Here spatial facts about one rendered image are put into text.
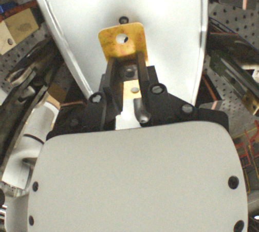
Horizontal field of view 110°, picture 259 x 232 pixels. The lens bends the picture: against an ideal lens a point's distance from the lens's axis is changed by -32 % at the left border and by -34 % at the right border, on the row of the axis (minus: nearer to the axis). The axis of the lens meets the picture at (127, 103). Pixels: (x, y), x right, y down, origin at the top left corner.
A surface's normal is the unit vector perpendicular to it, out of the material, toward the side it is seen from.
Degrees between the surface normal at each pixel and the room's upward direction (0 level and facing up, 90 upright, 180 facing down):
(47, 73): 90
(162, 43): 0
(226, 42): 90
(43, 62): 90
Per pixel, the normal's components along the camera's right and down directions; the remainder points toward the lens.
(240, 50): -0.21, -0.64
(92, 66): 0.00, 0.76
